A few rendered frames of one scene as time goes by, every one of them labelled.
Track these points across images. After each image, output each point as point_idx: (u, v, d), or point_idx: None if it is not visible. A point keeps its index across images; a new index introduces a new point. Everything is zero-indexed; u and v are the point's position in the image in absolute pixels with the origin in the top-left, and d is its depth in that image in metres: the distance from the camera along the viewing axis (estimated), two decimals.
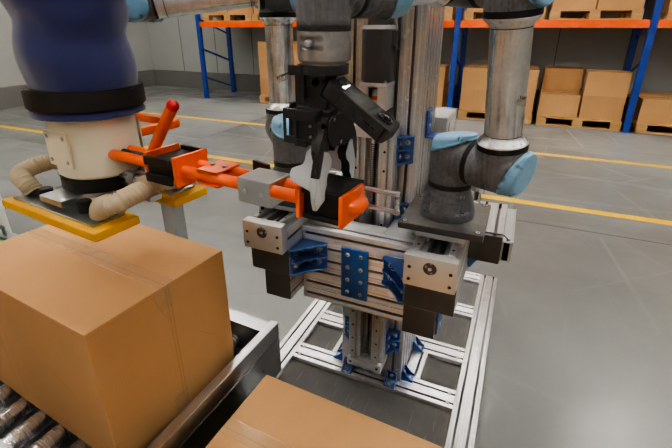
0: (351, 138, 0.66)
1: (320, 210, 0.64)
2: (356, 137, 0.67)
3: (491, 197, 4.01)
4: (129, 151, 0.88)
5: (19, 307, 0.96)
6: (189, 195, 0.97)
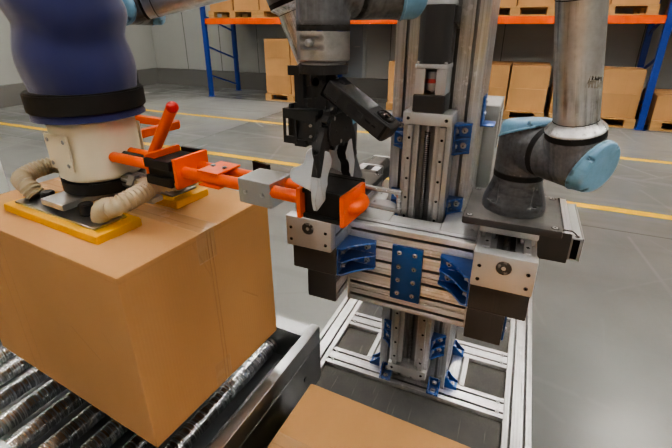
0: (350, 138, 0.67)
1: (321, 210, 0.64)
2: (355, 137, 0.68)
3: None
4: (130, 153, 0.88)
5: (35, 253, 0.80)
6: (190, 196, 0.97)
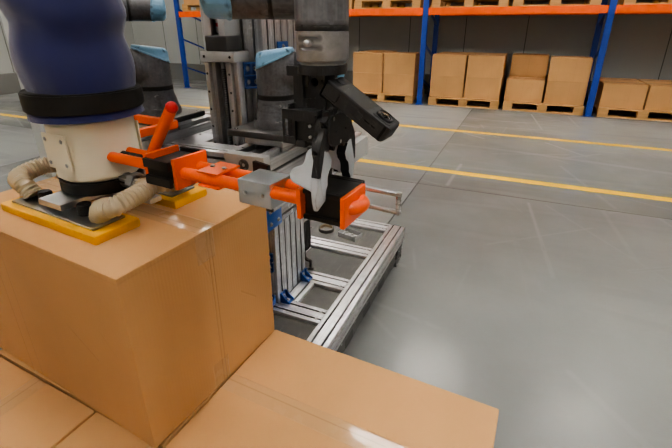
0: (350, 138, 0.66)
1: (321, 211, 0.64)
2: (355, 137, 0.68)
3: (436, 170, 4.15)
4: (129, 153, 0.87)
5: (33, 253, 0.80)
6: (189, 196, 0.97)
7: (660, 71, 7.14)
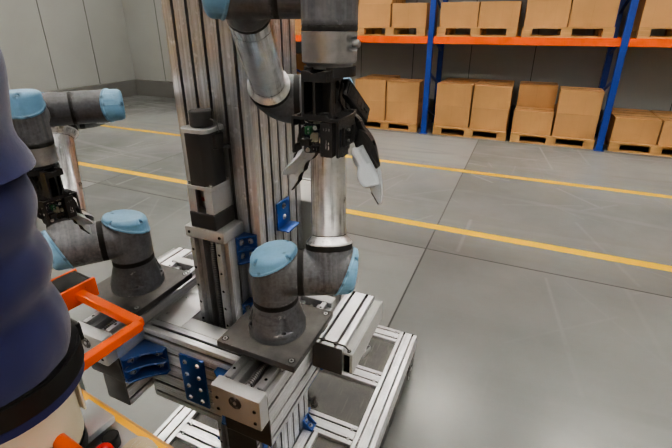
0: None
1: None
2: (302, 133, 0.66)
3: (444, 228, 3.93)
4: None
5: None
6: None
7: None
